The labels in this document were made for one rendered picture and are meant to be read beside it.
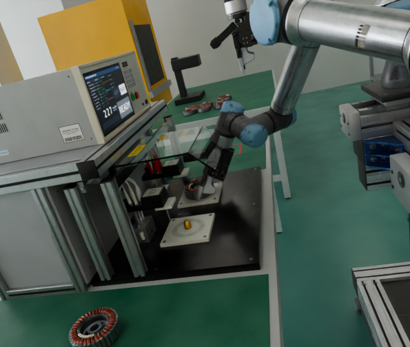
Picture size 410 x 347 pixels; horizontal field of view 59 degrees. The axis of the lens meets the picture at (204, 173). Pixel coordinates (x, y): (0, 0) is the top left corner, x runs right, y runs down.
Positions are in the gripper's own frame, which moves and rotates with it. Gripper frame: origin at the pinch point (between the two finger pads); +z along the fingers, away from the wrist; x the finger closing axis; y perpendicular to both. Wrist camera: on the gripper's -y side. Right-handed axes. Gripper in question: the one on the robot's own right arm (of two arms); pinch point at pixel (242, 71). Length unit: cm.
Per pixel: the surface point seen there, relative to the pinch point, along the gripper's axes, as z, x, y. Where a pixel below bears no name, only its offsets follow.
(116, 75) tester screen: -11.2, -30.4, -36.0
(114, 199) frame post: 15, -64, -33
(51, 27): -65, 309, -230
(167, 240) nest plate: 37, -50, -29
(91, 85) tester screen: -11, -48, -36
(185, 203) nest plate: 37, -26, -28
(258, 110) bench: 42, 112, 0
